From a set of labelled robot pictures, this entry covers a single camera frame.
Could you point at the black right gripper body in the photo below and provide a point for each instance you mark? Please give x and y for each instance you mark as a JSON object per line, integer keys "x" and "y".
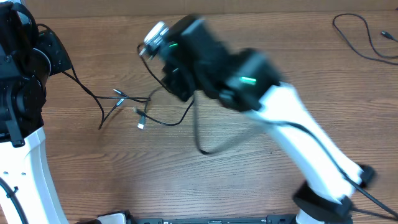
{"x": 175, "y": 79}

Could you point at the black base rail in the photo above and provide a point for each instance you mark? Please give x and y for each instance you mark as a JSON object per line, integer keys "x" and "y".
{"x": 125, "y": 217}

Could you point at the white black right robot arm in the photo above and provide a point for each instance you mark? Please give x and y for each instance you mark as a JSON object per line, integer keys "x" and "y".
{"x": 247, "y": 82}

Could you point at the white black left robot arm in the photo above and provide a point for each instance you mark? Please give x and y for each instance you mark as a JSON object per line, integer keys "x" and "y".
{"x": 29, "y": 56}

